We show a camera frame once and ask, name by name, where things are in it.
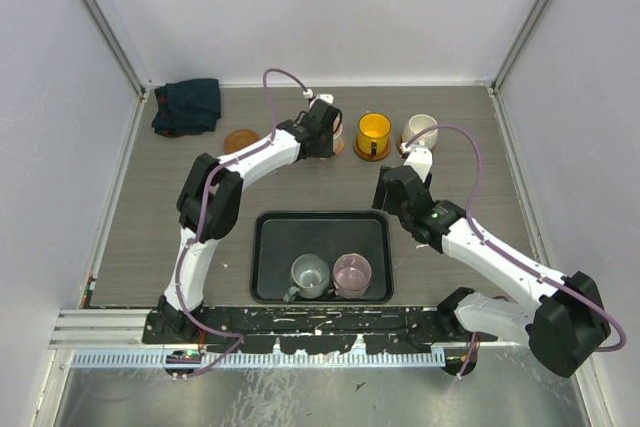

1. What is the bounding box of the pink ceramic mug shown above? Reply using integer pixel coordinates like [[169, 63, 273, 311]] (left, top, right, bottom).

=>
[[333, 114, 344, 146]]

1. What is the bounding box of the yellow ceramic mug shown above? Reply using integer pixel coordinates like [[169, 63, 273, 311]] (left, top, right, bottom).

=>
[[356, 113, 392, 154]]

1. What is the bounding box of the cream ceramic mug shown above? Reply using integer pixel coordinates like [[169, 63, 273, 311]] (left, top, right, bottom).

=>
[[401, 114, 438, 150]]

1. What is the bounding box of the mauve ceramic mug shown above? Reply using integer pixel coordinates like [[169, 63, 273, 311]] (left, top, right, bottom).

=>
[[332, 253, 372, 299]]

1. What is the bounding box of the grey ceramic mug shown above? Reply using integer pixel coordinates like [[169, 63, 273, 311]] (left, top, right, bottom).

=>
[[283, 254, 330, 303]]

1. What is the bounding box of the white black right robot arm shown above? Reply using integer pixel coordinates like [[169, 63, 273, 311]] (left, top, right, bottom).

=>
[[372, 165, 613, 378]]

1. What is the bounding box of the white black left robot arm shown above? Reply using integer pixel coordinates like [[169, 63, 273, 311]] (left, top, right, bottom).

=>
[[157, 94, 342, 343]]

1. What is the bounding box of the black plastic tray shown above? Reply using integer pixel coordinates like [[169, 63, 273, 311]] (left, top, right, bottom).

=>
[[250, 210, 394, 304]]

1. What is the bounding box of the dark blue folded cloth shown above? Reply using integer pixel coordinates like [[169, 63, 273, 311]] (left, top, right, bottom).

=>
[[151, 78, 222, 138]]

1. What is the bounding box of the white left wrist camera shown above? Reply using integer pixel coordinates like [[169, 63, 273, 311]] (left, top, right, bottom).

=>
[[303, 89, 334, 104]]

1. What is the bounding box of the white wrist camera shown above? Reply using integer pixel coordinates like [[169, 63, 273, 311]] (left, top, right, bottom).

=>
[[303, 89, 334, 104], [403, 143, 433, 183]]

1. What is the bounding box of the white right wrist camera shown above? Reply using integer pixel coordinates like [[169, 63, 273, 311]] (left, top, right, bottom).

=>
[[403, 143, 433, 183]]

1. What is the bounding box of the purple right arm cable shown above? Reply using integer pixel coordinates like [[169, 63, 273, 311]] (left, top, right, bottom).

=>
[[404, 124, 627, 378]]

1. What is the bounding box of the black mounting base plate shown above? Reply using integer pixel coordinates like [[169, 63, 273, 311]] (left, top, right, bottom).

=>
[[142, 305, 471, 355]]

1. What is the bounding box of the white slotted cable duct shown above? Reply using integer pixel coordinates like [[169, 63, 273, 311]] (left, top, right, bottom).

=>
[[70, 347, 446, 370]]

